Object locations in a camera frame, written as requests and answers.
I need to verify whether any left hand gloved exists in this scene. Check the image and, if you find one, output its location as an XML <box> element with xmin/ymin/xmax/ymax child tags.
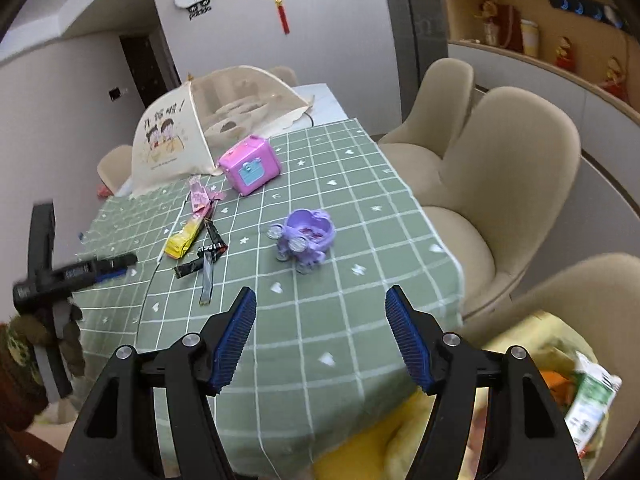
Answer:
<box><xmin>0</xmin><ymin>301</ymin><xmax>87</xmax><ymax>434</ymax></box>

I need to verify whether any beige chair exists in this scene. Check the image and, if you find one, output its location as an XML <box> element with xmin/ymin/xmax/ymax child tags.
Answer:
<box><xmin>96</xmin><ymin>144</ymin><xmax>132</xmax><ymax>194</ymax></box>
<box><xmin>419</xmin><ymin>87</ymin><xmax>580</xmax><ymax>320</ymax></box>
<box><xmin>378</xmin><ymin>58</ymin><xmax>475</xmax><ymax>205</ymax></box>
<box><xmin>461</xmin><ymin>254</ymin><xmax>639</xmax><ymax>478</ymax></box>

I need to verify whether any beige chair far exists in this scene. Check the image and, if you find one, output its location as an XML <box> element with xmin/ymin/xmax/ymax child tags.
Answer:
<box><xmin>378</xmin><ymin>58</ymin><xmax>475</xmax><ymax>205</ymax></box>

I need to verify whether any purple toy carriage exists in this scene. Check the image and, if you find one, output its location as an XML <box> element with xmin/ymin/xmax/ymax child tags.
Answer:
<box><xmin>267</xmin><ymin>208</ymin><xmax>336</xmax><ymax>274</ymax></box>

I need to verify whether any pink toy box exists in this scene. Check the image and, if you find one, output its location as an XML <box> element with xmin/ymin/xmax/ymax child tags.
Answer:
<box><xmin>218</xmin><ymin>136</ymin><xmax>281</xmax><ymax>196</ymax></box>

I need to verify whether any green checked tablecloth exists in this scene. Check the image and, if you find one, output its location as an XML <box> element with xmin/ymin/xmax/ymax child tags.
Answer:
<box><xmin>72</xmin><ymin>119</ymin><xmax>463</xmax><ymax>479</ymax></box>

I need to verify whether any red figurine right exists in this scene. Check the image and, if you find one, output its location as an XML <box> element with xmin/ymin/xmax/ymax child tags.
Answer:
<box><xmin>599</xmin><ymin>56</ymin><xmax>628</xmax><ymax>103</ymax></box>

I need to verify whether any green white milk carton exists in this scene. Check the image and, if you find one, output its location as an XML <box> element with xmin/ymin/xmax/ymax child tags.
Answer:
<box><xmin>564</xmin><ymin>352</ymin><xmax>623</xmax><ymax>456</ymax></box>

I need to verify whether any wooden wall shelf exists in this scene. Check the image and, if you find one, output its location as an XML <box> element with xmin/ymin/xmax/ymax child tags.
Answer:
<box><xmin>445</xmin><ymin>0</ymin><xmax>639</xmax><ymax>119</ymax></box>

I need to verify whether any beige chair near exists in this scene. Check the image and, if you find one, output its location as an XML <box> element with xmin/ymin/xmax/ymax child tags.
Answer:
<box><xmin>461</xmin><ymin>254</ymin><xmax>639</xmax><ymax>478</ymax></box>

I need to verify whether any orange snack bag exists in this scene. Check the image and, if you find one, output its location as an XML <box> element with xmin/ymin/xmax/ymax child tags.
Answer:
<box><xmin>541</xmin><ymin>370</ymin><xmax>575</xmax><ymax>408</ymax></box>

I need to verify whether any beige chair middle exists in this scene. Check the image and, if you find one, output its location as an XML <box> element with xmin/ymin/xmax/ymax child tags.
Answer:
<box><xmin>419</xmin><ymin>87</ymin><xmax>580</xmax><ymax>320</ymax></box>

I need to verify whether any beige chair left side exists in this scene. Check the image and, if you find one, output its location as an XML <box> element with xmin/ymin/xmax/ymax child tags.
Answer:
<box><xmin>96</xmin><ymin>144</ymin><xmax>132</xmax><ymax>194</ymax></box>

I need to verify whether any pink yellow snack wrapper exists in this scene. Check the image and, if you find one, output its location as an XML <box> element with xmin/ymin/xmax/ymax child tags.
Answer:
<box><xmin>164</xmin><ymin>214</ymin><xmax>206</xmax><ymax>260</ymax></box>

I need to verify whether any white yellow cup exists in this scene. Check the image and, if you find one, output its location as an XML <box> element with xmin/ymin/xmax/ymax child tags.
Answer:
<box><xmin>521</xmin><ymin>18</ymin><xmax>539</xmax><ymax>58</ymax></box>

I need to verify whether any pink candy wrapper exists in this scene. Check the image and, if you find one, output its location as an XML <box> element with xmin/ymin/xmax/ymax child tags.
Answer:
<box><xmin>189</xmin><ymin>177</ymin><xmax>226</xmax><ymax>219</ymax></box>

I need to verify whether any beige mesh food cover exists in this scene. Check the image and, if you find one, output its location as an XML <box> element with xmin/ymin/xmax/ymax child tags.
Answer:
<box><xmin>131</xmin><ymin>65</ymin><xmax>312</xmax><ymax>197</ymax></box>

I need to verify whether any black snack wrapper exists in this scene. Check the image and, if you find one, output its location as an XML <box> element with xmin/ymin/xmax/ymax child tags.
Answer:
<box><xmin>174</xmin><ymin>219</ymin><xmax>228</xmax><ymax>306</ymax></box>

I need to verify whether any red figurine small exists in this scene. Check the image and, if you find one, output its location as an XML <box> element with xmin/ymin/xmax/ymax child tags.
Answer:
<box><xmin>554</xmin><ymin>36</ymin><xmax>576</xmax><ymax>73</ymax></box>

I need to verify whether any black power strip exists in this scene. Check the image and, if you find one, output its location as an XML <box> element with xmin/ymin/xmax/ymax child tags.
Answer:
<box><xmin>549</xmin><ymin>0</ymin><xmax>628</xmax><ymax>32</ymax></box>

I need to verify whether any red figurine large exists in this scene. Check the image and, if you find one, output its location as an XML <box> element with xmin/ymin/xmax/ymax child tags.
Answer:
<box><xmin>476</xmin><ymin>0</ymin><xmax>524</xmax><ymax>53</ymax></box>

